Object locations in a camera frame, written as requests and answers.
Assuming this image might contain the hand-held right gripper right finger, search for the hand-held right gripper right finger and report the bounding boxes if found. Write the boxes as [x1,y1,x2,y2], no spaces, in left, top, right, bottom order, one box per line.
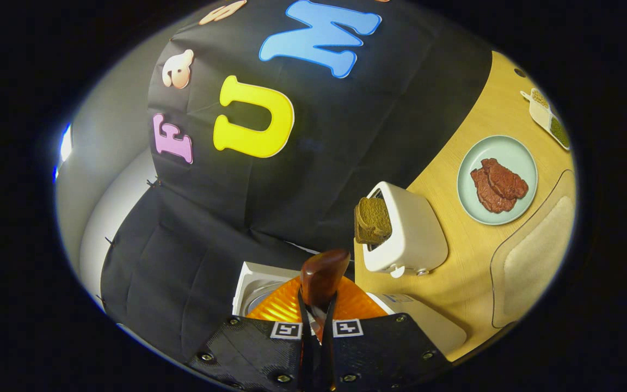
[313,275,451,392]

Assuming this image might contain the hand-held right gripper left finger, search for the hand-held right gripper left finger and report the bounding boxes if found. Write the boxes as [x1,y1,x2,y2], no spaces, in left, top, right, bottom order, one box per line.
[186,275,317,392]

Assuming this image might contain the white rice cooker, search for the white rice cooker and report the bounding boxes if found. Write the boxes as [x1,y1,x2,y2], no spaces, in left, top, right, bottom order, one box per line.
[231,261,468,356]

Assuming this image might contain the brown wooden spoon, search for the brown wooden spoon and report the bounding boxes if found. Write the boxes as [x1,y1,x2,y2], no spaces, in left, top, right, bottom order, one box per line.
[300,249,351,341]

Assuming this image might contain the white rice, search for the white rice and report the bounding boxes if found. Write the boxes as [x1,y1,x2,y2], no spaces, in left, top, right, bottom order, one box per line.
[530,103,551,127]

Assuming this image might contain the white toaster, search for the white toaster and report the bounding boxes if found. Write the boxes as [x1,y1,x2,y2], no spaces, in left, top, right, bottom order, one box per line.
[361,181,449,278]

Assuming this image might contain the brown bread slice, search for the brown bread slice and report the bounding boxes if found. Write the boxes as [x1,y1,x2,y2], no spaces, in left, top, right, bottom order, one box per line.
[354,197,393,245]

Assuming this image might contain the beige rectangular board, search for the beige rectangular board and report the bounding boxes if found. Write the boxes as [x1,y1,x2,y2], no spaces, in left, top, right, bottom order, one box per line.
[489,170,576,329]

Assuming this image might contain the red meat slice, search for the red meat slice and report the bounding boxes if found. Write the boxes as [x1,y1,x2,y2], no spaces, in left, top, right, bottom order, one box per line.
[470,158,529,213]

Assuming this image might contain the black backdrop cloth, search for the black backdrop cloth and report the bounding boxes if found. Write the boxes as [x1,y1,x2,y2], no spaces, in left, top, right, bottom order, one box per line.
[100,0,494,363]

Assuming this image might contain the pale green plate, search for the pale green plate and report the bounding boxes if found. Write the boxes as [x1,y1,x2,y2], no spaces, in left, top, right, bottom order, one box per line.
[457,135,538,226]

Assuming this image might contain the large ceiling light panel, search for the large ceiling light panel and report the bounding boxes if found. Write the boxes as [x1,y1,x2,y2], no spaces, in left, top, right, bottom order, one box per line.
[52,122,73,183]

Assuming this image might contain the green mung beans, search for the green mung beans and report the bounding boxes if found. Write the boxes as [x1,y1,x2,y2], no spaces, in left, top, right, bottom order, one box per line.
[550,117,570,148]

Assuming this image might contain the white divided dish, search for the white divided dish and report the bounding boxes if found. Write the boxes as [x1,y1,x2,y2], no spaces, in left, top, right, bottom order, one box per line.
[520,88,571,150]

